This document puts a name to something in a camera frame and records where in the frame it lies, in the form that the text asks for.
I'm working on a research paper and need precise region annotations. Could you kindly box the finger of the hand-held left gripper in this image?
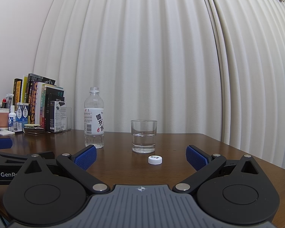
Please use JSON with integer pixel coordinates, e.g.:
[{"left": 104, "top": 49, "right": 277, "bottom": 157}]
[
  {"left": 0, "top": 150, "right": 56, "bottom": 165},
  {"left": 0, "top": 138, "right": 13, "bottom": 150}
]

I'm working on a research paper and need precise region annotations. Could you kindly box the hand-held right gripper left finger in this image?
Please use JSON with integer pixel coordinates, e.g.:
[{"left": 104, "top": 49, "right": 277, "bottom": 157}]
[{"left": 24, "top": 145, "right": 111, "bottom": 193}]

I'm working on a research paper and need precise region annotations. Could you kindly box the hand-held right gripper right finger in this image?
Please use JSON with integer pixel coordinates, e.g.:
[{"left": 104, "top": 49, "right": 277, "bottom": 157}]
[{"left": 173, "top": 145, "right": 264, "bottom": 193}]

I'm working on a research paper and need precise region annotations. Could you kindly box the clear plastic water bottle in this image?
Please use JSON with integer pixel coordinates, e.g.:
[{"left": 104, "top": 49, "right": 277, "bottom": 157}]
[{"left": 84, "top": 87, "right": 105, "bottom": 149}]

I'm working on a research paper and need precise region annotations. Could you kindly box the white bottle cap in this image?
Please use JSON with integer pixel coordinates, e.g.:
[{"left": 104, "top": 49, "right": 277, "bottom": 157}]
[{"left": 148, "top": 155, "right": 162, "bottom": 165}]

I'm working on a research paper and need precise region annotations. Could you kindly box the clear drinking glass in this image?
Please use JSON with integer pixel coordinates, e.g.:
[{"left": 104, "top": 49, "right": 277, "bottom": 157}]
[{"left": 131, "top": 120, "right": 158, "bottom": 154}]

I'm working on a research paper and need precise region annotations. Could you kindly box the small white plastic bottle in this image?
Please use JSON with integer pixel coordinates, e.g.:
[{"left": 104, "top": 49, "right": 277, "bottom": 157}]
[{"left": 8, "top": 105, "right": 17, "bottom": 131}]

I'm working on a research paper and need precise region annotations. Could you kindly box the pink pen cup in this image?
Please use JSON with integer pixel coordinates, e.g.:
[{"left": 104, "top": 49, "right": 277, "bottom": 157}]
[{"left": 0, "top": 108, "right": 10, "bottom": 131}]

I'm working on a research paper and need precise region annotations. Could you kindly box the stack of small cards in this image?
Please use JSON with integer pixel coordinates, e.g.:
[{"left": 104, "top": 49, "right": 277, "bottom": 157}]
[{"left": 23, "top": 126, "right": 46, "bottom": 135}]

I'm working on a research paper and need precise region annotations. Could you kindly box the blue and white carton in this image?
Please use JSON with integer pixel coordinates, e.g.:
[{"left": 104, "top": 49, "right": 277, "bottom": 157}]
[{"left": 16, "top": 102, "right": 29, "bottom": 124}]

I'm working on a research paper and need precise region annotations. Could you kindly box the clear acrylic bookend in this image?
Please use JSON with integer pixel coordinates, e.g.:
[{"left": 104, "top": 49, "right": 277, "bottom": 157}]
[{"left": 55, "top": 107, "right": 72, "bottom": 131}]

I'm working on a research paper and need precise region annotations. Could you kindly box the white product box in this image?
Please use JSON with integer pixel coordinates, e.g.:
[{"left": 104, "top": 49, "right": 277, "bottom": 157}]
[{"left": 50, "top": 101, "right": 67, "bottom": 133}]

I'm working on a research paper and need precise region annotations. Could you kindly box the row of upright books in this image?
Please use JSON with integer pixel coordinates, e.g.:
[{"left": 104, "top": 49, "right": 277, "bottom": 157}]
[{"left": 13, "top": 73, "right": 65, "bottom": 132}]

